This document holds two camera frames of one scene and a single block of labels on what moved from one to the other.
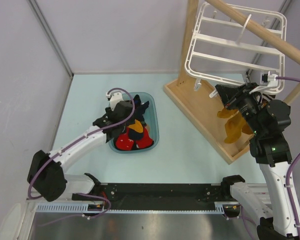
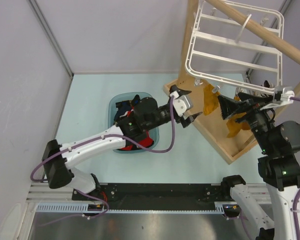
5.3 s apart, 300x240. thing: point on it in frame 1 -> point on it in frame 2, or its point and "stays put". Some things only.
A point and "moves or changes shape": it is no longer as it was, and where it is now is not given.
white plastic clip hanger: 222,48 stays put
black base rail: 155,196 stays put
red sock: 124,142 stays put
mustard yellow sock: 235,126 moves or changes shape
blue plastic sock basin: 150,116 stays put
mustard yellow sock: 137,126 moves or changes shape
